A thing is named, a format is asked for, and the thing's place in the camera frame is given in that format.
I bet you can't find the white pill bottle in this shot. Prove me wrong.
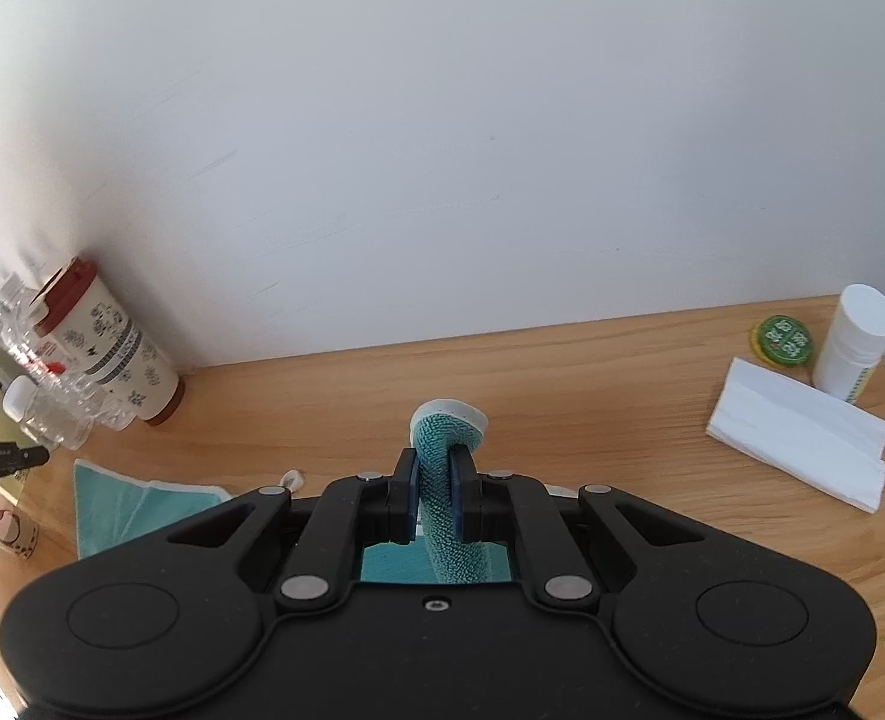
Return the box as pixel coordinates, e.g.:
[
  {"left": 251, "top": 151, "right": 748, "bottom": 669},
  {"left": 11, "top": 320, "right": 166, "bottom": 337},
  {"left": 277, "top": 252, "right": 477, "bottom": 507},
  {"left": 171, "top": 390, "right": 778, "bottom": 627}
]
[{"left": 813, "top": 283, "right": 885, "bottom": 403}]

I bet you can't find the white folded tissue stack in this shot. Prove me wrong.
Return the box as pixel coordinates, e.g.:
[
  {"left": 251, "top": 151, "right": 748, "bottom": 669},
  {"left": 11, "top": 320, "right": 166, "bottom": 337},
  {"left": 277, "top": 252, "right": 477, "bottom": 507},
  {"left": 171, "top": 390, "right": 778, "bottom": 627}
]
[{"left": 706, "top": 358, "right": 885, "bottom": 514}]

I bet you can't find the clear water bottle red label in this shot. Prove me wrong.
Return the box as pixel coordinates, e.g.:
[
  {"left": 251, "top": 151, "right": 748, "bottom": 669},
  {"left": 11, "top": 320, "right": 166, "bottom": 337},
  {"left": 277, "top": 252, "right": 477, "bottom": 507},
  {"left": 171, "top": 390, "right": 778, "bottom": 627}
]
[{"left": 0, "top": 273, "right": 134, "bottom": 431}]

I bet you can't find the short clear bottle white cap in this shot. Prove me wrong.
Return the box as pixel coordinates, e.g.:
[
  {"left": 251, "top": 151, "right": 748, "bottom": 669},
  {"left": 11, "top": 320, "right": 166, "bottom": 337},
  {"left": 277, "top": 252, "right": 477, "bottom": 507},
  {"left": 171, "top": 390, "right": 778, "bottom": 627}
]
[{"left": 1, "top": 376, "right": 92, "bottom": 450}]

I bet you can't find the cream tumbler red lid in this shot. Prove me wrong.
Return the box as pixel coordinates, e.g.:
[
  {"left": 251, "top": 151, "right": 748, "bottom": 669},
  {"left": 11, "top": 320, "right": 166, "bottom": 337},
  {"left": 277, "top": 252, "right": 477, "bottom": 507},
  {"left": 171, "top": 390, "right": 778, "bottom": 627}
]
[{"left": 29, "top": 257, "right": 185, "bottom": 426}]

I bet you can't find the green round tin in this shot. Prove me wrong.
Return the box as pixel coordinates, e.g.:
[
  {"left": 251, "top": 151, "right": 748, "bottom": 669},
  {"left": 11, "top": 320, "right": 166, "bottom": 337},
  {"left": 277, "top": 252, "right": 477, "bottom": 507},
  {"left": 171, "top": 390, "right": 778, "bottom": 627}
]
[{"left": 750, "top": 314, "right": 813, "bottom": 367}]

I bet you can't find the bubble tea cup red straw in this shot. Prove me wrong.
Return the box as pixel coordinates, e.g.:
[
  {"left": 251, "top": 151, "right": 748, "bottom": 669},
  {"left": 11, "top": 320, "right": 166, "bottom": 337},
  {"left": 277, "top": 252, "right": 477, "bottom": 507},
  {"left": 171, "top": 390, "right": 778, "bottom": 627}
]
[{"left": 0, "top": 489, "right": 40, "bottom": 559}]

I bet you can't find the teal microfiber towel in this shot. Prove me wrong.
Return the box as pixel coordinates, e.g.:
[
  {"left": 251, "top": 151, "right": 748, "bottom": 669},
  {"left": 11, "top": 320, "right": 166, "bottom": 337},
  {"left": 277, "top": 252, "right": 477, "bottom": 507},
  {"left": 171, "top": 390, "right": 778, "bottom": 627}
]
[{"left": 73, "top": 398, "right": 512, "bottom": 585}]

